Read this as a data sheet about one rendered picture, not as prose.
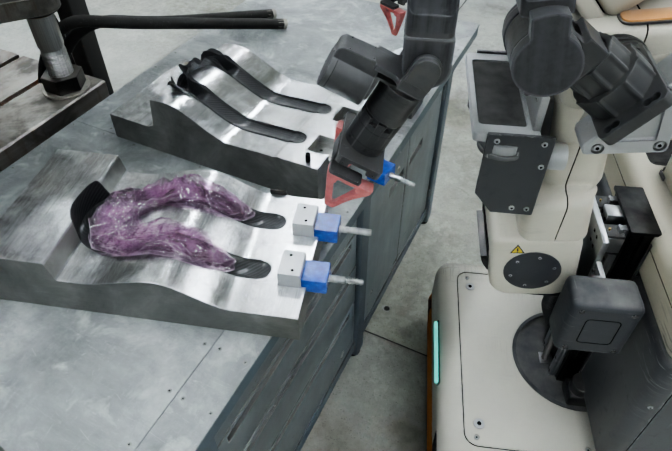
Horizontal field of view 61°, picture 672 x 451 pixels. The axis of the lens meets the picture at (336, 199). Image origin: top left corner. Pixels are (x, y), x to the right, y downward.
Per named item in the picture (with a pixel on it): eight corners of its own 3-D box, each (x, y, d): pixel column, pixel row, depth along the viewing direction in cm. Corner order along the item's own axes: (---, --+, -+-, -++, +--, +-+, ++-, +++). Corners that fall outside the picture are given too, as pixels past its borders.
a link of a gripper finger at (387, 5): (377, 32, 135) (379, -6, 129) (398, 23, 138) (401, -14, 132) (397, 43, 131) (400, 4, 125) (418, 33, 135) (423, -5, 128)
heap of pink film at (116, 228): (259, 204, 100) (255, 170, 95) (230, 282, 87) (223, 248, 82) (121, 188, 103) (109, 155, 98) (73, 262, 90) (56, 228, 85)
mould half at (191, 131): (372, 132, 126) (375, 79, 116) (318, 205, 109) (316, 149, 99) (189, 80, 142) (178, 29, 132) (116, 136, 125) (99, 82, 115)
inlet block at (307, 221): (372, 233, 99) (373, 211, 96) (369, 254, 96) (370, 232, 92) (299, 224, 101) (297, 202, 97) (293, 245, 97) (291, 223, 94)
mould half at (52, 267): (327, 221, 105) (327, 176, 98) (299, 340, 87) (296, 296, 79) (76, 193, 111) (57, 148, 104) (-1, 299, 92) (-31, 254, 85)
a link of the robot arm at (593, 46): (619, 64, 62) (607, 40, 66) (557, 6, 59) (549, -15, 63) (550, 116, 68) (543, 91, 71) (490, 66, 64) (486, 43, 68)
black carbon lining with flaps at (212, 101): (335, 113, 119) (335, 74, 112) (298, 156, 108) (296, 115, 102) (200, 75, 130) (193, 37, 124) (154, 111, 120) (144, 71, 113)
